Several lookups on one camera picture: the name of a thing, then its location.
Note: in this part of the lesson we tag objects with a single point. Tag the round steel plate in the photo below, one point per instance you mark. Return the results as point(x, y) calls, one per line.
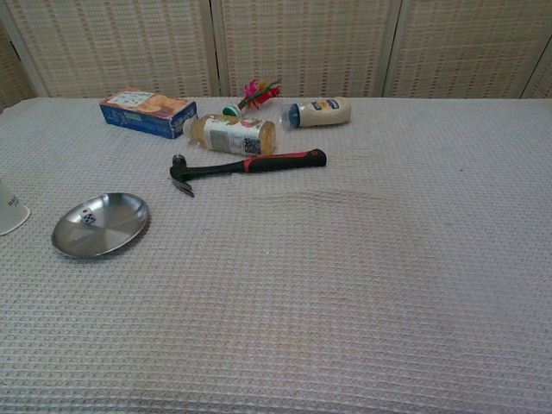
point(112, 233)

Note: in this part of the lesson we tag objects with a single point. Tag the white die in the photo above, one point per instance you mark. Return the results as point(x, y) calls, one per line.
point(89, 218)

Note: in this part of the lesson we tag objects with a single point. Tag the black red claw hammer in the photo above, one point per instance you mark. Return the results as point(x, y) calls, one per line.
point(267, 163)

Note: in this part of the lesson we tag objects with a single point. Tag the white paper cup blue print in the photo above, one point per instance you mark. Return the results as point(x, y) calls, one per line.
point(12, 211)

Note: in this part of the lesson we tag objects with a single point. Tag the colourful feather shuttlecock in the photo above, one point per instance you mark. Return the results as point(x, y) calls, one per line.
point(254, 92)

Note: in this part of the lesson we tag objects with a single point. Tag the juice bottle white label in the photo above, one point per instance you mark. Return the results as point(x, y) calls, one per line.
point(233, 136)

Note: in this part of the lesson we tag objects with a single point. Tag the blue orange biscuit box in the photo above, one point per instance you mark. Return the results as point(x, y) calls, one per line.
point(146, 112)

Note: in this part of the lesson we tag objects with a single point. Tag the beige woven tablecloth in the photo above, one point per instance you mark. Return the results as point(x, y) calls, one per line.
point(302, 280)

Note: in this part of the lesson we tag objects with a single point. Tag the mayonnaise squeeze bottle blue cap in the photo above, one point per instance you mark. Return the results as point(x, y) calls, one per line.
point(321, 112)

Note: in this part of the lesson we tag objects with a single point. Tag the woven bamboo screen panel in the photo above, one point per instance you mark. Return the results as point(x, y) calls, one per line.
point(542, 82)
point(466, 47)
point(302, 47)
point(13, 73)
point(116, 47)

